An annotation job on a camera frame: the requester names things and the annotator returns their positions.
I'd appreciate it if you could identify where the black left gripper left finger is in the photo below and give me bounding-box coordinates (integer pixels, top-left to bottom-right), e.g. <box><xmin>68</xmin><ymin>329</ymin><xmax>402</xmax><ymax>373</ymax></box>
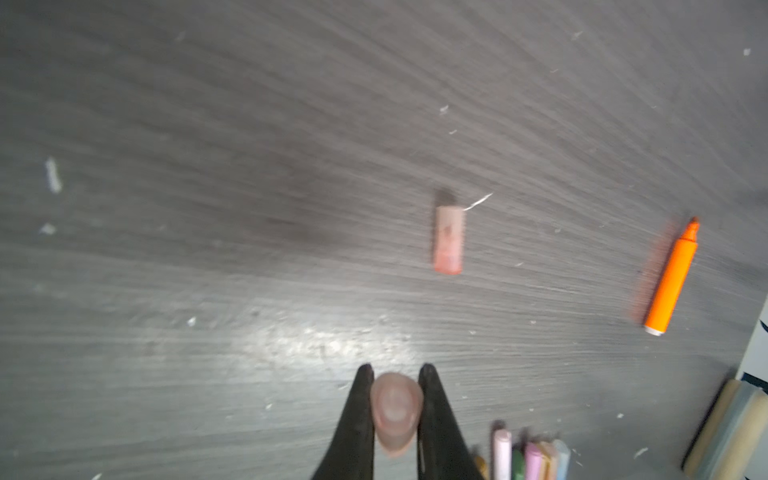
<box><xmin>312</xmin><ymin>364</ymin><xmax>375</xmax><ymax>480</ymax></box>

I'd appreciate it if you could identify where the pink cap brown marker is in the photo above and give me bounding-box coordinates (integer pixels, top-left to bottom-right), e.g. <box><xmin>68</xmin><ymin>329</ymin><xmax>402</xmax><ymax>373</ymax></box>
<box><xmin>524</xmin><ymin>442</ymin><xmax>542</xmax><ymax>480</ymax></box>

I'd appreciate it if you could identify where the tan marker pen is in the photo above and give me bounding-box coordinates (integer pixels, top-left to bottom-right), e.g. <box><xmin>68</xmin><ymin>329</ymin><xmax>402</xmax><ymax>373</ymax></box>
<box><xmin>537</xmin><ymin>441</ymin><xmax>557</xmax><ymax>480</ymax></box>

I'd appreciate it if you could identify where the blue highlighter pen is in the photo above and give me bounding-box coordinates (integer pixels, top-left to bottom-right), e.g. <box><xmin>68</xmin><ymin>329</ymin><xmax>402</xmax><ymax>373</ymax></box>
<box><xmin>552</xmin><ymin>439</ymin><xmax>571</xmax><ymax>480</ymax></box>

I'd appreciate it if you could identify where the orange highlighter pen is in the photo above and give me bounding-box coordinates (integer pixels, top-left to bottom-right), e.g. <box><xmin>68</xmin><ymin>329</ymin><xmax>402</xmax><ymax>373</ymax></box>
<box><xmin>644</xmin><ymin>217</ymin><xmax>700</xmax><ymax>336</ymax></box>

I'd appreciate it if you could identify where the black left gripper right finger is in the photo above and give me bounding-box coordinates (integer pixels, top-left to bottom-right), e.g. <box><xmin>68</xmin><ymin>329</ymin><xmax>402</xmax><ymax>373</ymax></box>
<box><xmin>417</xmin><ymin>363</ymin><xmax>483</xmax><ymax>480</ymax></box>

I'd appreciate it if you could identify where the ochre cap pink marker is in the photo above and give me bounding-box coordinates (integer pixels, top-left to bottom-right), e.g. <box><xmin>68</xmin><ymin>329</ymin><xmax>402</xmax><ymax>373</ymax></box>
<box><xmin>473</xmin><ymin>455</ymin><xmax>489</xmax><ymax>480</ymax></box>

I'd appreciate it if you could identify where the green marker pen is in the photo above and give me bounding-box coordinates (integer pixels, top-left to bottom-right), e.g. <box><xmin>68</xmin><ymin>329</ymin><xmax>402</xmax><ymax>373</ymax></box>
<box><xmin>511</xmin><ymin>448</ymin><xmax>526</xmax><ymax>480</ymax></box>

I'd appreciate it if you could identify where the translucent pink pen cap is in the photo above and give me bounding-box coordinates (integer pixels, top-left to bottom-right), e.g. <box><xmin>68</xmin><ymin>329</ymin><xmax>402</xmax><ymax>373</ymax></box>
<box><xmin>433</xmin><ymin>205</ymin><xmax>466</xmax><ymax>275</ymax></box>

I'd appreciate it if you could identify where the pink cap cream marker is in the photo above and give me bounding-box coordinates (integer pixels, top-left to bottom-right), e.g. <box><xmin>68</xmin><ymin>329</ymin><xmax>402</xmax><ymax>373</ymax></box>
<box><xmin>492</xmin><ymin>428</ymin><xmax>512</xmax><ymax>480</ymax></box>

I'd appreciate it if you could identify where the beige whiteboard eraser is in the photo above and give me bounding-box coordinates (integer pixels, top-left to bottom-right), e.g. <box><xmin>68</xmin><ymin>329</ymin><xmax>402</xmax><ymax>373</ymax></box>
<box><xmin>682</xmin><ymin>379</ymin><xmax>767</xmax><ymax>479</ymax></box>

